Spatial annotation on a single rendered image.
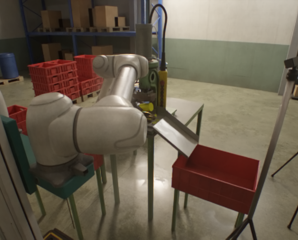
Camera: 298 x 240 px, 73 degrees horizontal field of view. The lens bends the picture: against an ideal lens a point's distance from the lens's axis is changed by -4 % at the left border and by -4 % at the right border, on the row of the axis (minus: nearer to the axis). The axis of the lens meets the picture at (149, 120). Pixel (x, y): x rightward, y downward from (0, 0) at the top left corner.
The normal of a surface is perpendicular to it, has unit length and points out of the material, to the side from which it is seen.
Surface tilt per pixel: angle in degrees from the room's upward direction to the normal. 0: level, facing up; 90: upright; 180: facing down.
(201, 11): 90
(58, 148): 93
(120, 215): 0
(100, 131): 64
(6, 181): 90
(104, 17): 90
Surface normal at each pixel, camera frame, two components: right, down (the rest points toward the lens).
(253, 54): -0.49, 0.37
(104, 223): 0.00, -0.90
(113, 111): 0.05, -0.78
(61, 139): 0.03, 0.38
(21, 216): 0.88, 0.20
